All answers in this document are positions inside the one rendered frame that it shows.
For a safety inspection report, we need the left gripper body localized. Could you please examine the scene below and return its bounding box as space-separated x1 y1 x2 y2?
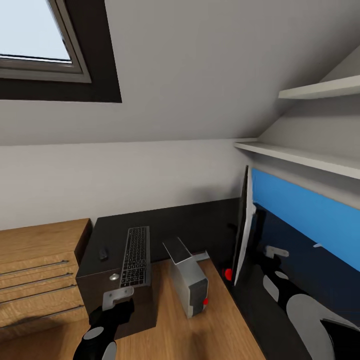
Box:
91 301 131 331

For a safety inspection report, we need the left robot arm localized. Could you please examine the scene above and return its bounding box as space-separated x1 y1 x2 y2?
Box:
73 286 135 360

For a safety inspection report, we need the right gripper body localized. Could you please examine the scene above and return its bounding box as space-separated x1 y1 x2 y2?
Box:
251 250 281 269

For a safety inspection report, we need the notebook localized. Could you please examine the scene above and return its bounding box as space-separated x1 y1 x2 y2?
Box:
163 236 193 265

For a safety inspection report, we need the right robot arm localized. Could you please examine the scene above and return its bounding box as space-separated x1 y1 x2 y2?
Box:
247 245 360 360

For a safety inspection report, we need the mouse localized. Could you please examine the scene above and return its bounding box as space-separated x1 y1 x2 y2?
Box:
97 248 108 260

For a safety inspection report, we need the keyboard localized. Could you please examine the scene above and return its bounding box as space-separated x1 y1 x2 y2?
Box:
119 226 152 289

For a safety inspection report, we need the monitor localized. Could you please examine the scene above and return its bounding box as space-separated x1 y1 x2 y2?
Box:
218 164 267 286

